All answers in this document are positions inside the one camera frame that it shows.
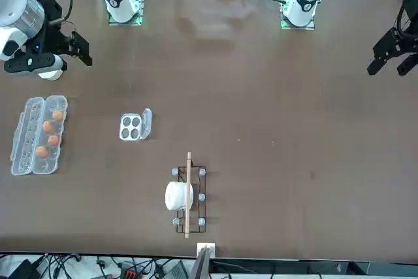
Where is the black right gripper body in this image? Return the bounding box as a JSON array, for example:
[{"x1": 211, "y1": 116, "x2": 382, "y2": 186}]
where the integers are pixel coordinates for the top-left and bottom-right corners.
[{"x1": 22, "y1": 0, "x2": 71, "y2": 55}]

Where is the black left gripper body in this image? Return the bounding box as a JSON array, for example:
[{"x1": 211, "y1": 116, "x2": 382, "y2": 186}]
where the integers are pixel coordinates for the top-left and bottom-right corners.
[{"x1": 400, "y1": 0, "x2": 418, "y2": 53}]

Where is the small four-slot egg tray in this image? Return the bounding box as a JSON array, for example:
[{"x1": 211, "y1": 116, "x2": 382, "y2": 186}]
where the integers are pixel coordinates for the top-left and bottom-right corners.
[{"x1": 118, "y1": 107, "x2": 153, "y2": 142}]

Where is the transparent twelve-slot egg tray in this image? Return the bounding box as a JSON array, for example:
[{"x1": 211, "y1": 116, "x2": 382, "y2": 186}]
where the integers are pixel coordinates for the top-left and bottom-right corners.
[{"x1": 10, "y1": 95, "x2": 69, "y2": 176}]

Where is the white paper bowl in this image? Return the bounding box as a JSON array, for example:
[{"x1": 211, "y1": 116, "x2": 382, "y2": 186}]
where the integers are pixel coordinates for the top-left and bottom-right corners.
[{"x1": 37, "y1": 55, "x2": 68, "y2": 81}]

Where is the white cup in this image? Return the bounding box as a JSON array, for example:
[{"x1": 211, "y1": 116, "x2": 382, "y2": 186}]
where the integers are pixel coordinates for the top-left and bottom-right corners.
[{"x1": 165, "y1": 180, "x2": 194, "y2": 212}]

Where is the red black power strip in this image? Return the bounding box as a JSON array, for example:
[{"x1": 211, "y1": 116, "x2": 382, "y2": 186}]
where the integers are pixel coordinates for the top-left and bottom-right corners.
[{"x1": 119, "y1": 260, "x2": 145, "y2": 276}]

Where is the black wire cup rack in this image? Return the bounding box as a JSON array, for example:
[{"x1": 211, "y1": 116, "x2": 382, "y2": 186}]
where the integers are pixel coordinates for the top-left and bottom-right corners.
[{"x1": 172, "y1": 152, "x2": 207, "y2": 239}]

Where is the aluminium profile post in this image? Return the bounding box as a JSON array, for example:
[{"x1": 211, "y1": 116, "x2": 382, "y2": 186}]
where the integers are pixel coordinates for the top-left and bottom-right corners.
[{"x1": 189, "y1": 242, "x2": 216, "y2": 279}]

